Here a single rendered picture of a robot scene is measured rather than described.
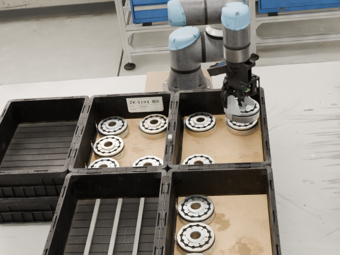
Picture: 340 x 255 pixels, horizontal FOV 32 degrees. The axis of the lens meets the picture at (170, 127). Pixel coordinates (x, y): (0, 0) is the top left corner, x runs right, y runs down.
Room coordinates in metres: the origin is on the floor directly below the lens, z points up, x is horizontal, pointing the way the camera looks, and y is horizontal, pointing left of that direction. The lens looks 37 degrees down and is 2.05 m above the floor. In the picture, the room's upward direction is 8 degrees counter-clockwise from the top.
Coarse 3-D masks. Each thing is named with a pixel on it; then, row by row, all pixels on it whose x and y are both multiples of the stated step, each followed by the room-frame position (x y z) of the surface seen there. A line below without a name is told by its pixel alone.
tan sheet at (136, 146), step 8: (128, 120) 1.67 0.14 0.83; (136, 120) 1.66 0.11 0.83; (136, 128) 1.62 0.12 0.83; (128, 136) 1.58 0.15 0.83; (136, 136) 1.58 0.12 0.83; (128, 144) 1.54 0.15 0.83; (136, 144) 1.53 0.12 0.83; (144, 144) 1.53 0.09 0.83; (152, 144) 1.52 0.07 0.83; (160, 144) 1.51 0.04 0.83; (128, 152) 1.49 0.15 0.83; (136, 152) 1.49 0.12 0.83; (144, 152) 1.48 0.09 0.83; (152, 152) 1.48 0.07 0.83; (160, 152) 1.47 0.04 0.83; (120, 160) 1.46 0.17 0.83; (128, 160) 1.45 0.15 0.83
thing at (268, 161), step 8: (176, 96) 1.64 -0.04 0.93; (264, 96) 1.57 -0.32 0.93; (176, 104) 1.59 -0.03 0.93; (264, 104) 1.52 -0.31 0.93; (176, 112) 1.54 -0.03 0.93; (264, 112) 1.48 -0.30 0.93; (176, 120) 1.50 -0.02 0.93; (264, 120) 1.46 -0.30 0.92; (176, 128) 1.46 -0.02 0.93; (264, 128) 1.40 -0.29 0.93; (264, 136) 1.36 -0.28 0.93; (168, 160) 1.31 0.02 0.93; (168, 168) 1.29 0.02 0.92
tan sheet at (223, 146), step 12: (216, 120) 1.60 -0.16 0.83; (216, 132) 1.54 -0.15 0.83; (228, 132) 1.53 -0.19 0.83; (192, 144) 1.49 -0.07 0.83; (204, 144) 1.48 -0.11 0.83; (216, 144) 1.47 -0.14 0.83; (228, 144) 1.47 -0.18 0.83; (240, 144) 1.46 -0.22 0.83; (252, 144) 1.45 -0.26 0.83; (216, 156) 1.41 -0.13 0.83; (228, 156) 1.41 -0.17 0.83; (240, 156) 1.40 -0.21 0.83; (252, 156) 1.39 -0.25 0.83
